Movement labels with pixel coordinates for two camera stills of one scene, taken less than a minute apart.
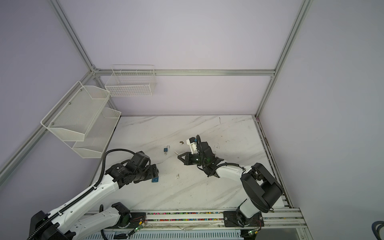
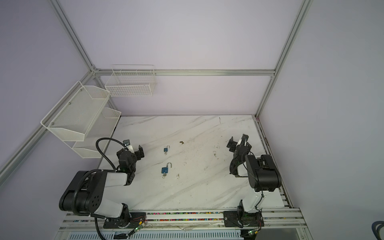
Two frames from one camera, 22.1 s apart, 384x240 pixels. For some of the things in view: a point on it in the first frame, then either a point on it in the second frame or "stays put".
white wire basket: x=131 y=80 stays put
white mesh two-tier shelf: x=82 y=121 stays put
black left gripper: x=152 y=172 → x=137 y=155
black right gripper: x=186 y=161 → x=232 y=145
